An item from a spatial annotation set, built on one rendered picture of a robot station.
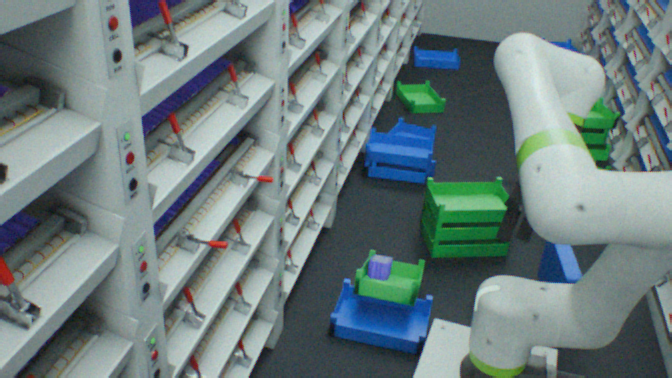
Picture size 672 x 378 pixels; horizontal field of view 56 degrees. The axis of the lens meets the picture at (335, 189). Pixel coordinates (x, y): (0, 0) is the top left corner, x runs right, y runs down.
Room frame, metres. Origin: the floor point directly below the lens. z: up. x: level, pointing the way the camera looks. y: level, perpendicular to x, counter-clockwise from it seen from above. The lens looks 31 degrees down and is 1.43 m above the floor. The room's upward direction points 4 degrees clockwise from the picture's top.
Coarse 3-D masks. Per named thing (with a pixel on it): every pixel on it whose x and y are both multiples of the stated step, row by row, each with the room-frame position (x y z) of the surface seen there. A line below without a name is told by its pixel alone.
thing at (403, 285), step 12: (372, 252) 1.85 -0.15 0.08; (396, 264) 1.83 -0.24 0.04; (408, 264) 1.83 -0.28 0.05; (420, 264) 1.81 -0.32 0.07; (360, 276) 1.59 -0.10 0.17; (396, 276) 1.81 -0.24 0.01; (408, 276) 1.81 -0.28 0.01; (420, 276) 1.70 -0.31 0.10; (360, 288) 1.58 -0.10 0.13; (372, 288) 1.57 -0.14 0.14; (384, 288) 1.57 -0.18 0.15; (396, 288) 1.56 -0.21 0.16; (408, 288) 1.56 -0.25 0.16; (396, 300) 1.54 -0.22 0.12; (408, 300) 1.54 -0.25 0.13
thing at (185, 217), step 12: (252, 144) 1.40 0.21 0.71; (240, 156) 1.32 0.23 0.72; (228, 168) 1.25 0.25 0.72; (216, 180) 1.19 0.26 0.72; (204, 192) 1.14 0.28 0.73; (192, 204) 1.09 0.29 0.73; (180, 216) 1.04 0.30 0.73; (192, 216) 1.06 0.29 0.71; (168, 228) 0.99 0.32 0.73; (180, 228) 1.01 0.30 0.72; (168, 240) 0.96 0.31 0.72; (156, 252) 0.92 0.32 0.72; (168, 252) 0.94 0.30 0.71
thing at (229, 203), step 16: (256, 128) 1.43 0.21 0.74; (256, 144) 1.42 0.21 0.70; (272, 144) 1.42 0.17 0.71; (256, 160) 1.36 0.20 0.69; (224, 192) 1.19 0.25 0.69; (240, 192) 1.21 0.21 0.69; (208, 208) 1.12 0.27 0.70; (224, 208) 1.14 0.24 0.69; (240, 208) 1.21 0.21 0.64; (208, 224) 1.07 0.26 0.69; (224, 224) 1.11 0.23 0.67; (208, 240) 1.02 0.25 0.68; (176, 256) 0.95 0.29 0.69; (192, 256) 0.96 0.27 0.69; (160, 272) 0.90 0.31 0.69; (176, 272) 0.91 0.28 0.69; (192, 272) 0.96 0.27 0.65; (160, 288) 0.83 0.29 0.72; (176, 288) 0.89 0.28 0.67
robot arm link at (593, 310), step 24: (648, 192) 0.80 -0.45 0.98; (648, 216) 0.77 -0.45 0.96; (624, 240) 0.78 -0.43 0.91; (648, 240) 0.77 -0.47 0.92; (600, 264) 0.91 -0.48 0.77; (624, 264) 0.85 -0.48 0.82; (648, 264) 0.81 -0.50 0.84; (576, 288) 0.97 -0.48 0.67; (600, 288) 0.90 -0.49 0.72; (624, 288) 0.86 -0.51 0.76; (648, 288) 0.86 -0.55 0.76; (576, 312) 0.95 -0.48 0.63; (600, 312) 0.91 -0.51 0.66; (624, 312) 0.90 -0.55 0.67; (576, 336) 0.94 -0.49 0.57; (600, 336) 0.93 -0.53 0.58
